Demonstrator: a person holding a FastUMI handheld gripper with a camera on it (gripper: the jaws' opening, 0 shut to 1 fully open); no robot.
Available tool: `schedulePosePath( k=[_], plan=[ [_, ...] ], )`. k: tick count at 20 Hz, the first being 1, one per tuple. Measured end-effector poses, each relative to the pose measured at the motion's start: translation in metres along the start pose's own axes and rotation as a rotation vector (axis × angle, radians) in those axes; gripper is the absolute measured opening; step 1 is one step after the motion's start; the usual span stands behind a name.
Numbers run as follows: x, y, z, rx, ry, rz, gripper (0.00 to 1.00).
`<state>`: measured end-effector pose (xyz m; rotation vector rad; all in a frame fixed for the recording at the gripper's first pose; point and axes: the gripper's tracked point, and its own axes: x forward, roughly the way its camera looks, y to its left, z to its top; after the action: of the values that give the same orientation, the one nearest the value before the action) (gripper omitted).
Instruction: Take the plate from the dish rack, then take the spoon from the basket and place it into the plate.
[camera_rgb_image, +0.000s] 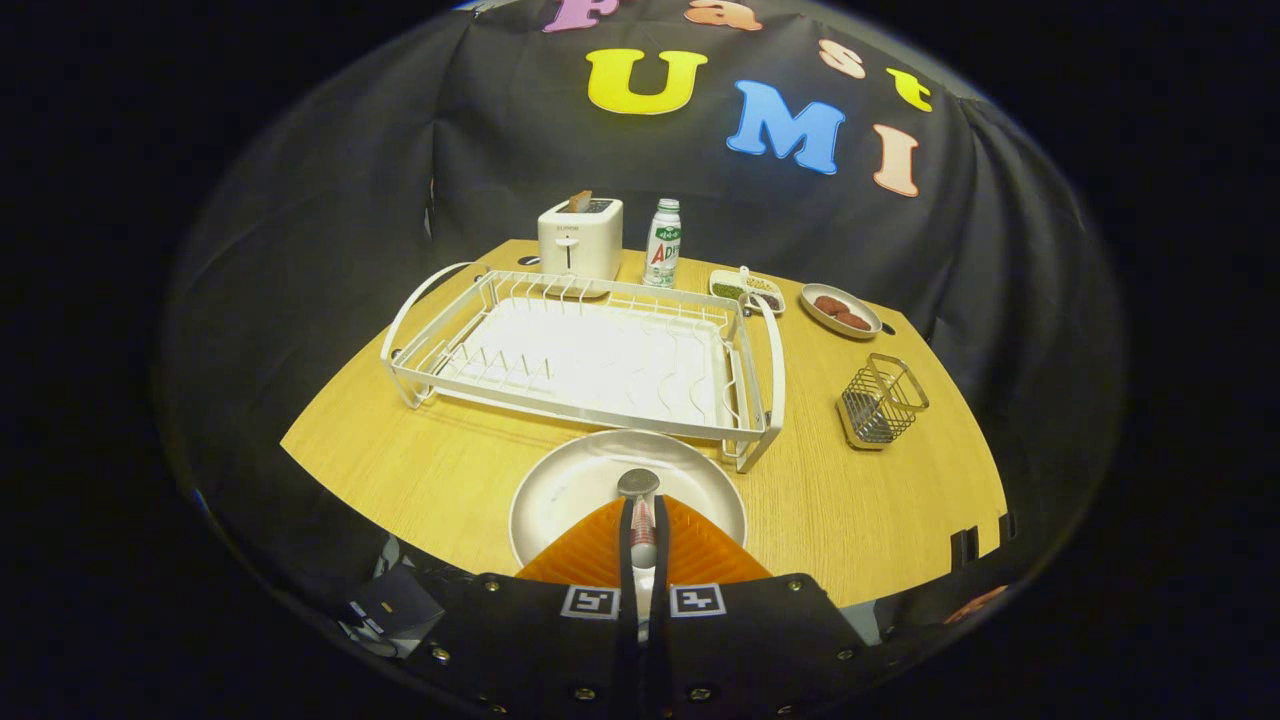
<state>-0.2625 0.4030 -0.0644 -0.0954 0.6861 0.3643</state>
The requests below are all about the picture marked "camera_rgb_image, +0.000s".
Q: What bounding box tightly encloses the white green label bottle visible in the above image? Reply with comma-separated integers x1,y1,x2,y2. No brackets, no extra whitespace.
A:
643,197,684,290

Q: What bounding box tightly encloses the metal spoon with pale handle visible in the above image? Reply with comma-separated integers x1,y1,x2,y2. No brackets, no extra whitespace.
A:
616,467,662,643

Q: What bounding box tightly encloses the dark box with white labels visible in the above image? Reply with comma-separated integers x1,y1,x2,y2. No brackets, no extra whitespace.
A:
338,563,447,658

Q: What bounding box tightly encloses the black backdrop cloth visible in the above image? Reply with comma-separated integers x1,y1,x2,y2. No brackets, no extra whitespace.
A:
160,0,1129,641

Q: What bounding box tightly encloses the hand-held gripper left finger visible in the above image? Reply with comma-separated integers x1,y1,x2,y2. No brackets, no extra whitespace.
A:
405,495,643,720

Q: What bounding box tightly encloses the white toaster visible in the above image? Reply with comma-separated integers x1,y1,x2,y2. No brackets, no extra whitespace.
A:
536,196,625,299

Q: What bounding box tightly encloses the white divided bean dish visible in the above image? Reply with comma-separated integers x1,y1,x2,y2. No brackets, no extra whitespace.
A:
708,265,787,317

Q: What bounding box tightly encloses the metal wire basket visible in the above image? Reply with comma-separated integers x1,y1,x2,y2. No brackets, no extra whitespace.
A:
835,352,931,452

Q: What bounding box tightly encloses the white wire dish rack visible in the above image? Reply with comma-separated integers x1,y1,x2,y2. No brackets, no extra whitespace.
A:
379,261,788,475

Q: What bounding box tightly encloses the small grey oval plate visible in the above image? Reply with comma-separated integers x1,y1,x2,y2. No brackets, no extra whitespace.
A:
799,282,884,342

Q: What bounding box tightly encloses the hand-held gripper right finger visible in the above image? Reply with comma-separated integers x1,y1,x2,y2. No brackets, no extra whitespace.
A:
646,494,885,720

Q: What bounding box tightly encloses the beige round plate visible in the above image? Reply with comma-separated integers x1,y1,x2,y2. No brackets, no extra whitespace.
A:
507,429,749,568

